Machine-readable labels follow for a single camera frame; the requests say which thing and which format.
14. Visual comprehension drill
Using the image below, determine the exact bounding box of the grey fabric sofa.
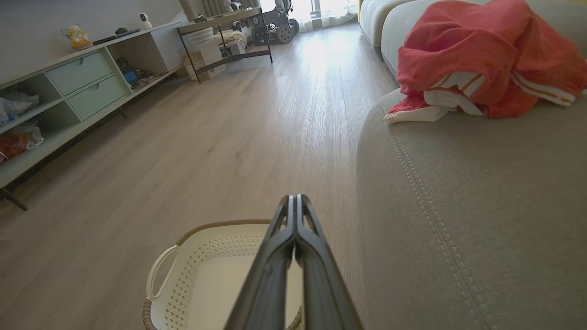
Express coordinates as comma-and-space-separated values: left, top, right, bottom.
356, 0, 587, 330

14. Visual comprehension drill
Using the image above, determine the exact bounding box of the black wheeled robot vehicle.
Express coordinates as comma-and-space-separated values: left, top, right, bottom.
249, 0, 300, 45

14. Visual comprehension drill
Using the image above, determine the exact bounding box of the cream perforated laundry basket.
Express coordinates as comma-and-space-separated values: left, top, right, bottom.
142, 219, 306, 330

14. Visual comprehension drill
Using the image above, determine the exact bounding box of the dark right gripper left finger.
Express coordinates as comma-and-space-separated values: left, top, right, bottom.
224, 195, 296, 330

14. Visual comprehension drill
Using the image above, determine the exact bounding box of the white sheer curtain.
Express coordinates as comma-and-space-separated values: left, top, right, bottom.
293, 0, 359, 33

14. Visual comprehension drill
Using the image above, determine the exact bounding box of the pale green open sideboard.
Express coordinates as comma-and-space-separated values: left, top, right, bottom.
0, 20, 189, 212

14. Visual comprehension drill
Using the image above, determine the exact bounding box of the flat black remote bar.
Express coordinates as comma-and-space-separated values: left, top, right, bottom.
93, 27, 141, 46

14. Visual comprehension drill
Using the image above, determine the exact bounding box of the small colourful toy figure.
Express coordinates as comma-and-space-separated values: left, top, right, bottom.
61, 24, 94, 51

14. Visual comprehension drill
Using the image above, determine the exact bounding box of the orange crumpled bag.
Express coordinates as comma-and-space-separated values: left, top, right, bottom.
0, 125, 44, 165

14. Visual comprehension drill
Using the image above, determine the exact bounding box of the white plastic bucket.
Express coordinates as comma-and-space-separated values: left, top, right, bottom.
185, 27, 216, 54

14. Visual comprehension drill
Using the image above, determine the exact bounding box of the pale green sideboard drawer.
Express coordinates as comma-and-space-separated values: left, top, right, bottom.
46, 50, 115, 96
66, 74, 128, 121

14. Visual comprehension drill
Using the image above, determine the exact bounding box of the red garment with white trim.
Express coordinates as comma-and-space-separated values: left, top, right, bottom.
384, 0, 587, 124

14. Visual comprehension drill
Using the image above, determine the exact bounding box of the light grey sofa section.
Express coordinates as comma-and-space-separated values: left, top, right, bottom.
359, 0, 415, 47

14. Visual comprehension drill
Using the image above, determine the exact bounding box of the brown cardboard box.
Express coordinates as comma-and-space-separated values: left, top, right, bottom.
183, 40, 227, 83

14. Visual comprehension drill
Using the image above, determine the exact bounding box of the black frame wooden table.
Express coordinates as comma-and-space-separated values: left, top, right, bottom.
176, 6, 274, 84

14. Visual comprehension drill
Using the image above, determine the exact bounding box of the dark shelf clutter pile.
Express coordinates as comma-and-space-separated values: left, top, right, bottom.
114, 56, 155, 89

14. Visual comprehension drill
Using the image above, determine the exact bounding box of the white crumpled bag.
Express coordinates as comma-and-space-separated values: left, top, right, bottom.
0, 91, 40, 127

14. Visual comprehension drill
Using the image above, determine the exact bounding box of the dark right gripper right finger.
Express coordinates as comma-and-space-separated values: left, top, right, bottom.
295, 194, 365, 330

